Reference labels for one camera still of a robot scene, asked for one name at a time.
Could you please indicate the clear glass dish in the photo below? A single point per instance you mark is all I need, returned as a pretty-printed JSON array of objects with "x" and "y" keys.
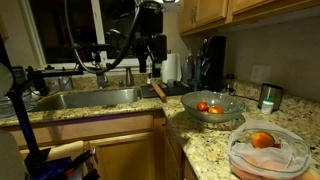
[{"x": 10, "y": 106}]

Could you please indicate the wooden upper cabinet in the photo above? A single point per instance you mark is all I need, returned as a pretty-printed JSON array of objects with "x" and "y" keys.
[{"x": 213, "y": 11}]

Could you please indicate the wooden base cabinet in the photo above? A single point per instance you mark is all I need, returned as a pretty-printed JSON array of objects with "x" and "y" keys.
[{"x": 126, "y": 156}]

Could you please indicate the small red food piece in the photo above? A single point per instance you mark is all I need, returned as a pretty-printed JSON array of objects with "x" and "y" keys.
[{"x": 152, "y": 89}]

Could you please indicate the clear plastic produce bag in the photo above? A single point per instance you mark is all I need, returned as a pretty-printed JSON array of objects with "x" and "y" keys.
[{"x": 266, "y": 160}]

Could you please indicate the red tomato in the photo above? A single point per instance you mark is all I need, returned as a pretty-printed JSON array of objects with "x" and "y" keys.
[{"x": 202, "y": 106}]

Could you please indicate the clear spray bottle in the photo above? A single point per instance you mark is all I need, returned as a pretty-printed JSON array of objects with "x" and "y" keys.
[{"x": 187, "y": 68}]

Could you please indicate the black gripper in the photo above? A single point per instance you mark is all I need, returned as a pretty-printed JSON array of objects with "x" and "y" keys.
[{"x": 150, "y": 46}]

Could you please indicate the black cutting board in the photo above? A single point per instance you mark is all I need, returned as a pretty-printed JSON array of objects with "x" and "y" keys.
[{"x": 176, "y": 90}]

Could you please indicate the white framed window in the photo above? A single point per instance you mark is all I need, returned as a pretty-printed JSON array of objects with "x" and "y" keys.
[{"x": 60, "y": 30}]

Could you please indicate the steel cup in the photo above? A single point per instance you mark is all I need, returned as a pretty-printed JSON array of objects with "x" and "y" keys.
[{"x": 275, "y": 91}]

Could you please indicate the steel sink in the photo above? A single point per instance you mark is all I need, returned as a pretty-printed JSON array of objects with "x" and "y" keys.
[{"x": 90, "y": 98}]

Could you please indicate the black coffee maker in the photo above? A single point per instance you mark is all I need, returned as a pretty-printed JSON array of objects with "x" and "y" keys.
[{"x": 215, "y": 63}]

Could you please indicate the clear glass bowl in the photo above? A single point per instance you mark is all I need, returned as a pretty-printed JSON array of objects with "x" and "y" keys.
[{"x": 228, "y": 100}]

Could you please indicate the black stereo camera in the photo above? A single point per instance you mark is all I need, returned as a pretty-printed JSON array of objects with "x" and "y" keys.
[{"x": 96, "y": 47}]

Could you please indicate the white bottle green cap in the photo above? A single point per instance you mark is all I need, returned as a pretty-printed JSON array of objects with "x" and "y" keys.
[{"x": 267, "y": 106}]

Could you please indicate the white dish brush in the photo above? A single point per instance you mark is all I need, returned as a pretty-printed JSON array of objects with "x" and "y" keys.
[{"x": 149, "y": 78}]

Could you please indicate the white wall outlet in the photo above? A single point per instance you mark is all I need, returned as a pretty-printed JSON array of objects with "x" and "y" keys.
[{"x": 261, "y": 74}]

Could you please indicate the steel soap dispenser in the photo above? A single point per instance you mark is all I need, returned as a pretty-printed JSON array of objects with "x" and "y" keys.
[{"x": 129, "y": 77}]

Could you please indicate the dark blue bottle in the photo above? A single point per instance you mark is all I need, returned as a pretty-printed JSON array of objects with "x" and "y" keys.
[{"x": 197, "y": 75}]

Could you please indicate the small dark jar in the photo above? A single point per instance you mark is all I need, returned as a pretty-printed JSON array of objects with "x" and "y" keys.
[{"x": 229, "y": 84}]

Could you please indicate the steel faucet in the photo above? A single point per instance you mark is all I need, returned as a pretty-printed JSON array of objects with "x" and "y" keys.
[{"x": 102, "y": 81}]

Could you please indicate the orange fruit with sticker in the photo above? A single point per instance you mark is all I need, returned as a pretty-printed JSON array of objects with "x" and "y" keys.
[{"x": 216, "y": 110}]

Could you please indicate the black camera stand pole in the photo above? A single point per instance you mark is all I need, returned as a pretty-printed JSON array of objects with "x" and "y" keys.
[{"x": 23, "y": 123}]

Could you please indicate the orange mango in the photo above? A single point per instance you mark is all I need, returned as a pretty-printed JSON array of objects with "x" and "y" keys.
[{"x": 262, "y": 139}]

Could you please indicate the light wooden board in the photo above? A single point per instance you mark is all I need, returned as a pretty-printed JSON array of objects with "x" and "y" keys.
[{"x": 60, "y": 150}]

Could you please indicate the white standing unit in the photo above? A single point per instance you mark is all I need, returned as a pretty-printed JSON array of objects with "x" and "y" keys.
[{"x": 10, "y": 156}]

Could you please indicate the white paper towel roll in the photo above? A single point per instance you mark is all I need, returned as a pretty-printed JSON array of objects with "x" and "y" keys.
[{"x": 170, "y": 68}]

